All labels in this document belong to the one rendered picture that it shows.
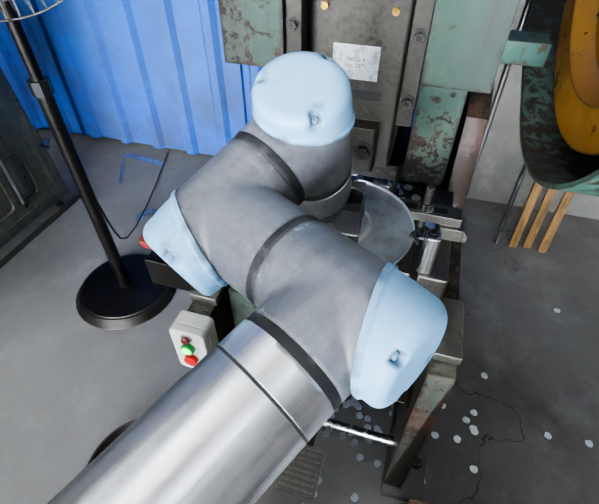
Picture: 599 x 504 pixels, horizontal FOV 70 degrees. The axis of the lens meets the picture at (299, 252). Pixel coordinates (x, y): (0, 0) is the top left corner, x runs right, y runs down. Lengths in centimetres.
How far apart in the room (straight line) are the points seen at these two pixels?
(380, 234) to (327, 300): 58
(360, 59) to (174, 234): 48
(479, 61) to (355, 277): 46
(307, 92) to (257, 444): 23
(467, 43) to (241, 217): 44
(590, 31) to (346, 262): 76
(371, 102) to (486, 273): 133
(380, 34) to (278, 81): 38
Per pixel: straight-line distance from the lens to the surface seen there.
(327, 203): 41
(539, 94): 99
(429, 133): 104
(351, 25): 70
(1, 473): 163
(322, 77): 33
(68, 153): 146
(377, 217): 84
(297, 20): 68
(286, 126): 31
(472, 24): 64
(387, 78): 72
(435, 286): 87
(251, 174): 31
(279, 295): 25
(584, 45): 93
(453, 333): 87
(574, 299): 201
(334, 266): 25
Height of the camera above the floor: 131
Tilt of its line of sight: 44 degrees down
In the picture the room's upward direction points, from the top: straight up
